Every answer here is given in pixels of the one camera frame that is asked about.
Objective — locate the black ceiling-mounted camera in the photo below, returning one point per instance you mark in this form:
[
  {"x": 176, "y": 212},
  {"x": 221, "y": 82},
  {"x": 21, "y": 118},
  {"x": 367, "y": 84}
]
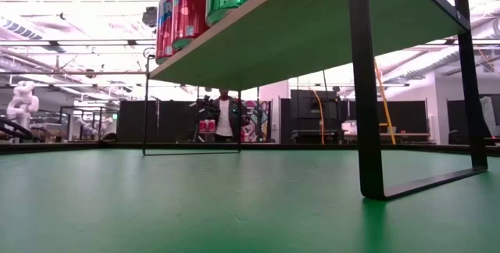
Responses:
[{"x": 149, "y": 16}]

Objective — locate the black partition panel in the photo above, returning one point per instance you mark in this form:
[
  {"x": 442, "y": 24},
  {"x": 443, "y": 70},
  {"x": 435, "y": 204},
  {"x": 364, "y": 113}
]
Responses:
[
  {"x": 402, "y": 116},
  {"x": 168, "y": 120}
]

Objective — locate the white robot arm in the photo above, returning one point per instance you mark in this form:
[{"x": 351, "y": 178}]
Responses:
[
  {"x": 21, "y": 104},
  {"x": 91, "y": 125}
]

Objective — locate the wooden board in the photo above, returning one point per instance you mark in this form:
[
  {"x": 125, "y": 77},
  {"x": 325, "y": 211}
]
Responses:
[{"x": 312, "y": 30}]

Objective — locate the black monitor stand unit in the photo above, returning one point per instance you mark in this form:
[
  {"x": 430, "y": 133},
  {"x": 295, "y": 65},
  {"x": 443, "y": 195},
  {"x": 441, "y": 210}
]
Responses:
[{"x": 312, "y": 104}]

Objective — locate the colourful graffiti panel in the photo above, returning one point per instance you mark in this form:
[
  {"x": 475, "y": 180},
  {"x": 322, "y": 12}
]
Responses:
[{"x": 256, "y": 122}]

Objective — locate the green table mat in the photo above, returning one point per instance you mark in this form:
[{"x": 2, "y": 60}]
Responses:
[{"x": 234, "y": 206}]

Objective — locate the red Fanta soda can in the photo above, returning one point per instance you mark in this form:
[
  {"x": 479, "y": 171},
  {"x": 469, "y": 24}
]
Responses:
[
  {"x": 164, "y": 26},
  {"x": 191, "y": 7}
]

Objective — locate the person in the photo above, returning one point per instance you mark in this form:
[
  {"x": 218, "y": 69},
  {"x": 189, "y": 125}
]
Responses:
[{"x": 224, "y": 118}]

